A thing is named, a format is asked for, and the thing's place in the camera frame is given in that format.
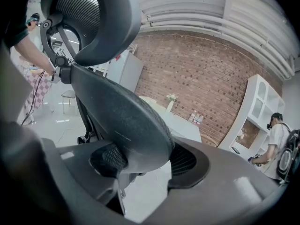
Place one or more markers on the brown wooden chair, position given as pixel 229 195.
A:
pixel 69 95

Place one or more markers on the white vase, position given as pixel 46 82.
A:
pixel 169 107

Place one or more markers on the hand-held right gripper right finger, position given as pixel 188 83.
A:
pixel 211 203

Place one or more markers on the person's left forearm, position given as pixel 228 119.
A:
pixel 35 55

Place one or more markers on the white desk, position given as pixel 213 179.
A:
pixel 182 128

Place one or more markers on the black office chair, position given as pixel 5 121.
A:
pixel 122 116

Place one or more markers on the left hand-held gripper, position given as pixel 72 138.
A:
pixel 55 76

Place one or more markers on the pink flower ornament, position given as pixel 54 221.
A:
pixel 239 135

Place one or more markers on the white cabinet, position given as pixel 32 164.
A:
pixel 255 107

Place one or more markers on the white ceiling pipes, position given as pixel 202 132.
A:
pixel 187 27

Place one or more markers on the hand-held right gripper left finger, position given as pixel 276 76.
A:
pixel 70 177

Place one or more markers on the red paper tag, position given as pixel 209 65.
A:
pixel 118 57

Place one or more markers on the checkered cloth table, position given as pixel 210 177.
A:
pixel 38 90

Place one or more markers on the grey refrigerator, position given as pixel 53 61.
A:
pixel 129 71

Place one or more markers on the person's green shirt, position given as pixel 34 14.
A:
pixel 16 29

